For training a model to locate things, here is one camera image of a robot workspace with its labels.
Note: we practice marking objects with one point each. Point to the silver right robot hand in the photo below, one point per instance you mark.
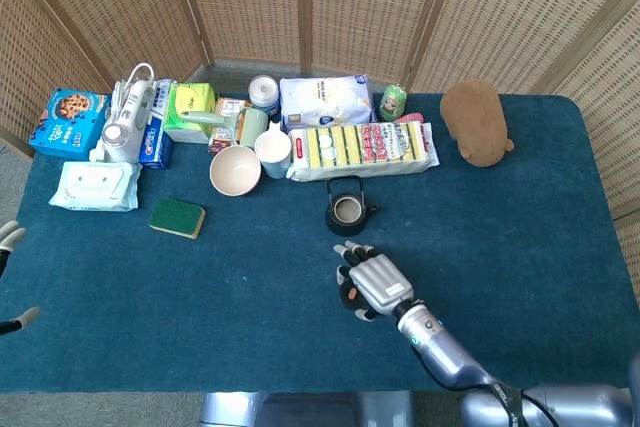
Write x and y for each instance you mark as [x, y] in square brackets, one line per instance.
[382, 284]

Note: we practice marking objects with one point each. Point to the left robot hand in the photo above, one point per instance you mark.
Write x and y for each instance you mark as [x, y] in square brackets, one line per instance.
[11, 233]

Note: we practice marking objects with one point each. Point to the black lid with orange knob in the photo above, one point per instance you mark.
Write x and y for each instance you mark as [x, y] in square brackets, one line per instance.
[346, 298]

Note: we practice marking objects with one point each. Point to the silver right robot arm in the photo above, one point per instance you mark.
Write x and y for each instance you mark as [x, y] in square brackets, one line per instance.
[450, 352]

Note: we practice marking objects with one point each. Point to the black cast iron teapot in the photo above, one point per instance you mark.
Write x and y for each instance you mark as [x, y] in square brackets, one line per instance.
[345, 228]

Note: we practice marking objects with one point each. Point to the small white jar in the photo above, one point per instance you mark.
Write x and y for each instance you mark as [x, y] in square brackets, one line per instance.
[263, 92]

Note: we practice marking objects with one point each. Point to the wet wipes pack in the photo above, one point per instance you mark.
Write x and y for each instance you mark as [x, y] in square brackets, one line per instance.
[92, 187]

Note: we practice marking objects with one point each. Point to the blue cookie box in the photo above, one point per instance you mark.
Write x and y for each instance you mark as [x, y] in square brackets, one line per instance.
[65, 127]

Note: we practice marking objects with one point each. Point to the blue table cloth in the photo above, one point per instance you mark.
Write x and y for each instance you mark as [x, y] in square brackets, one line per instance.
[250, 307]

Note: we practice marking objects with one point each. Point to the pack of yellow sponges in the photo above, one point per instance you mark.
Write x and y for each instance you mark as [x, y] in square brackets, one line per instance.
[360, 149]

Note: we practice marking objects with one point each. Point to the white handheld appliance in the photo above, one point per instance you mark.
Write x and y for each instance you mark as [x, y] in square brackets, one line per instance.
[122, 134]

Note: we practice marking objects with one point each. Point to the silver robot torso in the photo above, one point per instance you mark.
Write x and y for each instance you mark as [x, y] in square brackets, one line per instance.
[300, 409]

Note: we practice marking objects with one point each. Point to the green and yellow sponge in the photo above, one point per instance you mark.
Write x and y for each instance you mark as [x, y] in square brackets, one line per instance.
[175, 217]

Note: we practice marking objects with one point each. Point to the blue toothpaste box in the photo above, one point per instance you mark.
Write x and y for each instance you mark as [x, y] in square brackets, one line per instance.
[156, 147]

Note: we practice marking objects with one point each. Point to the pink packet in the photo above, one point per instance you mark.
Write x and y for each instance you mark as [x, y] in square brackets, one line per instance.
[411, 118]

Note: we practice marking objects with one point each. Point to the light blue cup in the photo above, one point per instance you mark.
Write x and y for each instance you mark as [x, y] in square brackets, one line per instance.
[274, 152]

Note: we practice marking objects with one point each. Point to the green haired figurine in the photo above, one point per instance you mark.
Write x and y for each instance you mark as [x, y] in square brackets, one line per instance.
[392, 104]

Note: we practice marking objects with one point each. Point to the beige bowl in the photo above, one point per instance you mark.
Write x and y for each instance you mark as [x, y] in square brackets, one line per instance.
[235, 172]

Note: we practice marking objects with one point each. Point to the brown capybara plush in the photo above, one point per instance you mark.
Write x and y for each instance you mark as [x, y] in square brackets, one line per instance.
[475, 122]

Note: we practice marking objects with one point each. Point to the white tissue pack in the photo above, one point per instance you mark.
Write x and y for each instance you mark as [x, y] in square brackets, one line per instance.
[325, 102]

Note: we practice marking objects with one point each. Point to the green tissue box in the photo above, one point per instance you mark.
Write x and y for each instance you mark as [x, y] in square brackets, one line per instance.
[192, 102]

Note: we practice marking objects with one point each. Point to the brown snack box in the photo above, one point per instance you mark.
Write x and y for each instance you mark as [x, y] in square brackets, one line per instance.
[227, 109]

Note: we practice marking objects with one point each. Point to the rattan folding screen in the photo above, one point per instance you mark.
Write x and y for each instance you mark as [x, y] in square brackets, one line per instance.
[375, 7]

